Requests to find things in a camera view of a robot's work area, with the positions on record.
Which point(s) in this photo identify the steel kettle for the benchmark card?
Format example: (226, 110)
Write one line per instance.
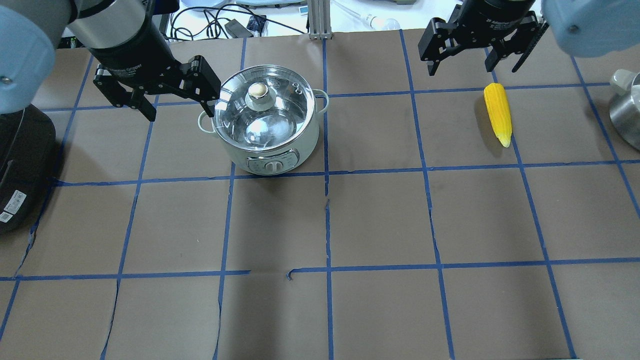
(624, 108)

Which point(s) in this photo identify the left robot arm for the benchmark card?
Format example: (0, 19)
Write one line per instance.
(31, 30)

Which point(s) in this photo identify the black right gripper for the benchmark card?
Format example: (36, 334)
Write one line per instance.
(496, 20)

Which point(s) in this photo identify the white electric cooking pot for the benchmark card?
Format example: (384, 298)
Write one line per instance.
(283, 159)

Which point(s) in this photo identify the yellow corn cob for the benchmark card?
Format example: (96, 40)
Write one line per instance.
(498, 109)

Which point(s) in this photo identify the black rice cooker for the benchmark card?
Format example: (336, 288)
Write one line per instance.
(27, 139)

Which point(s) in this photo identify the glass pot lid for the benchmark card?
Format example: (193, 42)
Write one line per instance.
(263, 107)

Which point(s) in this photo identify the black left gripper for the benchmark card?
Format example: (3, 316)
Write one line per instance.
(131, 54)

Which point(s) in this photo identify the aluminium frame post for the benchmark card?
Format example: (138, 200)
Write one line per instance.
(318, 18)

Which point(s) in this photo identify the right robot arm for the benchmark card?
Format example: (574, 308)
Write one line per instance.
(581, 28)

